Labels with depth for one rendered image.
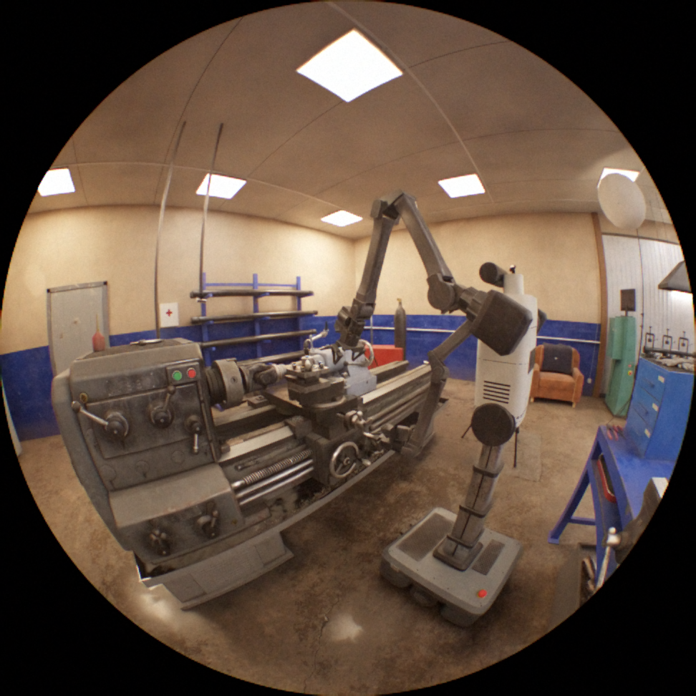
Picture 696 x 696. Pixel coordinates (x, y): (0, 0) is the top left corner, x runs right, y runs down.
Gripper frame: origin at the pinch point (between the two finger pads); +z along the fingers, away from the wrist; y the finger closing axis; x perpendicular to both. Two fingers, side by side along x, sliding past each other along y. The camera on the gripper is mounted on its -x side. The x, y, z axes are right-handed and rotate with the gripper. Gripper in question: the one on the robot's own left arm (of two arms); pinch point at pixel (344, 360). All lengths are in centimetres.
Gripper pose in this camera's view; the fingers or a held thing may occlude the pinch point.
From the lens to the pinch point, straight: 102.9
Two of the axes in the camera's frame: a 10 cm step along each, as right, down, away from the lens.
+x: 5.5, 5.8, -6.0
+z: -2.9, 8.1, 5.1
